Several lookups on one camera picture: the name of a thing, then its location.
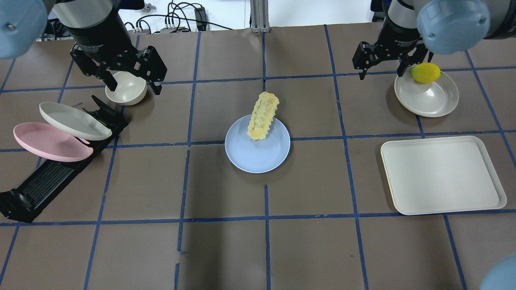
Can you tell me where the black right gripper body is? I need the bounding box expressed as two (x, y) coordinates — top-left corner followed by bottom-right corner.
(352, 16), (428, 70)

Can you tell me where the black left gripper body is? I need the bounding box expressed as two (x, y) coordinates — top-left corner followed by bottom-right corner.
(70, 43), (168, 87)

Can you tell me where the yellow bread loaf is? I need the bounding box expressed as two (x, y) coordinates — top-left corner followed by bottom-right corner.
(247, 91), (280, 140)

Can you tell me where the light blue plate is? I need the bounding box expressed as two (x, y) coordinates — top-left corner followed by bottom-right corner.
(225, 114), (291, 173)

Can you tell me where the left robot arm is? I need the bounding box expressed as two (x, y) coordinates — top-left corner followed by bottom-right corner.
(0, 0), (167, 94)

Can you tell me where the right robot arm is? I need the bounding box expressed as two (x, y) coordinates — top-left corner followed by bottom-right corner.
(352, 0), (516, 80)

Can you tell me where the cream white plate in rack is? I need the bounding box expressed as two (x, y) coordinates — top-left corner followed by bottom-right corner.
(39, 101), (112, 141)

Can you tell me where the pink plate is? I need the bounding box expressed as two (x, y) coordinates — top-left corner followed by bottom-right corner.
(13, 122), (94, 163)

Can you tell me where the black plate rack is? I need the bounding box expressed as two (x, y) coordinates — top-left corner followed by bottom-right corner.
(0, 95), (128, 223)

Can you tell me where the yellow lemon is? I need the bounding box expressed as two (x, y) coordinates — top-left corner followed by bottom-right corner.
(411, 62), (441, 84)

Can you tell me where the cream white bowl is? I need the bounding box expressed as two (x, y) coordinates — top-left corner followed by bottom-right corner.
(105, 71), (147, 106)

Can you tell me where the white shallow dish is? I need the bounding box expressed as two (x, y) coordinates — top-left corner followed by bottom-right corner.
(394, 71), (459, 118)

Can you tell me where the black power adapter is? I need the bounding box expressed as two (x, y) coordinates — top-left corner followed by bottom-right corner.
(195, 7), (208, 31)

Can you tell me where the white rectangular tray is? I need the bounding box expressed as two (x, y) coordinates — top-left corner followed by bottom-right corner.
(380, 136), (507, 215)

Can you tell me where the aluminium frame post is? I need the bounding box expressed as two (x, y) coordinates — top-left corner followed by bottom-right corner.
(250, 0), (270, 33)

